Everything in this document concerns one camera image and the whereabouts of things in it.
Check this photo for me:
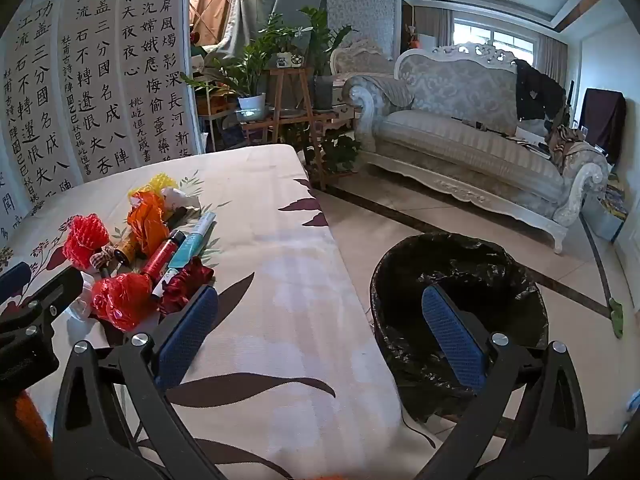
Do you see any ornate white grey sofa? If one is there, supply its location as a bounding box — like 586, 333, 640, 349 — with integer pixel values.
341, 42, 610, 255

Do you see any red plastic bag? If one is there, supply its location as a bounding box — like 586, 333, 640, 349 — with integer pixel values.
90, 272, 156, 332

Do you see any red foam fruit net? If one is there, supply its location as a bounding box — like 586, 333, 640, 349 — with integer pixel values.
63, 213, 110, 270

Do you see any orange plastic bag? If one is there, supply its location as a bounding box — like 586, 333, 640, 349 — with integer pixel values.
126, 192, 173, 257

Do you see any dark red wrapper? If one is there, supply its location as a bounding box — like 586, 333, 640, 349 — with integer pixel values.
159, 257, 215, 316

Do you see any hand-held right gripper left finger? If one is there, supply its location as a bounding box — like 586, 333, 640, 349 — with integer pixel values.
52, 284, 226, 480

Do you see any brown curtain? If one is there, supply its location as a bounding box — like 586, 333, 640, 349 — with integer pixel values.
190, 0, 242, 46

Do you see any green slipper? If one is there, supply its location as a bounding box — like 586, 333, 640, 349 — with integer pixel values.
607, 297, 626, 339

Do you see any clear storage box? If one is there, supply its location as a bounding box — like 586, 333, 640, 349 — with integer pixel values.
582, 180, 629, 244

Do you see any white tube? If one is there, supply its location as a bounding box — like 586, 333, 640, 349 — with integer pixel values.
151, 268, 176, 302

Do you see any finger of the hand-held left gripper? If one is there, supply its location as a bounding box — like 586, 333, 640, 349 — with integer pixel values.
0, 262, 33, 306
0, 269, 85, 348

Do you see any plant in patterned pot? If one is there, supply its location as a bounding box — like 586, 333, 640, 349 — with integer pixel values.
267, 12, 313, 68

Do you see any black pen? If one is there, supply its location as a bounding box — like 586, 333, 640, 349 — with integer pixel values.
167, 206, 191, 232

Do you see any pile of papers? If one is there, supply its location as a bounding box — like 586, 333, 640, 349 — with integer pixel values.
514, 127, 551, 157

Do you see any dark maroon cloth cover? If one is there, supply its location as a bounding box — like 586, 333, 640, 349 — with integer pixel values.
582, 87, 627, 163

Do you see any yellow foam fruit net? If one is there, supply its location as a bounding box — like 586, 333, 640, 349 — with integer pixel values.
129, 173, 178, 206

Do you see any brown patterned cloth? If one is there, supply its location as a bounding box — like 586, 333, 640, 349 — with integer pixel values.
546, 124, 590, 167

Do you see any beige window curtain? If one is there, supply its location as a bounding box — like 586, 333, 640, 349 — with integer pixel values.
535, 35, 569, 75
415, 6, 456, 51

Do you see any person's left forearm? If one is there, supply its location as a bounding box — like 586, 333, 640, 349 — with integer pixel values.
12, 392, 53, 463

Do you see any ornate white armchair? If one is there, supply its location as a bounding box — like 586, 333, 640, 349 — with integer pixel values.
329, 39, 397, 81

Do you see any tall plant in dark pot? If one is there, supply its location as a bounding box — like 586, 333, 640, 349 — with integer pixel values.
299, 7, 353, 111

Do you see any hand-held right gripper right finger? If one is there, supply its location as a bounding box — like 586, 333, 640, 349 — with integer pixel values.
415, 284, 590, 480

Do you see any black stick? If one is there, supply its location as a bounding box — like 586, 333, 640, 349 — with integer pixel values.
451, 116, 503, 135

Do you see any wooden plant stand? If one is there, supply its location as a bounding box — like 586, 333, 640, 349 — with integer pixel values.
245, 66, 353, 191

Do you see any teal tube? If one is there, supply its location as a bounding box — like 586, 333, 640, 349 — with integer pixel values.
167, 211, 217, 272

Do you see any floral beige tablecloth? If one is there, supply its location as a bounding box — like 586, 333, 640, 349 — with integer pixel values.
0, 144, 441, 480

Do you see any bin with black liner bag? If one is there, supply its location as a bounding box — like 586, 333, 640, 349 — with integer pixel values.
370, 233, 550, 423

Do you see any green plant in white pot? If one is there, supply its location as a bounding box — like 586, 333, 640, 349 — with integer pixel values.
181, 35, 282, 122

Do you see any red bottle with black cap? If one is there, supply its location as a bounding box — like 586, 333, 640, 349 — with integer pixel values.
141, 230, 187, 281

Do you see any clear plastic wrapper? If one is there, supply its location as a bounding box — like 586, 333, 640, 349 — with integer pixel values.
67, 272, 96, 322

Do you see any white paper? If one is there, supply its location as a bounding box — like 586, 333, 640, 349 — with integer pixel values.
161, 186, 201, 211

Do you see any amber bottle with orange label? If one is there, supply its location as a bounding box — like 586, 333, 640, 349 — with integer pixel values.
114, 235, 146, 267

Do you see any black jacket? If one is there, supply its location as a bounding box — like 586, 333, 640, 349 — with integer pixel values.
515, 59, 569, 123

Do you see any low leafy green plant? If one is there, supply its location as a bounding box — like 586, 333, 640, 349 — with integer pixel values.
302, 130, 362, 177

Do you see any brown striped cord bundle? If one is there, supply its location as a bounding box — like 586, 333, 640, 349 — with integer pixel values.
91, 245, 117, 274

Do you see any window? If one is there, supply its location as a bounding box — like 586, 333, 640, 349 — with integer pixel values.
452, 20, 538, 63

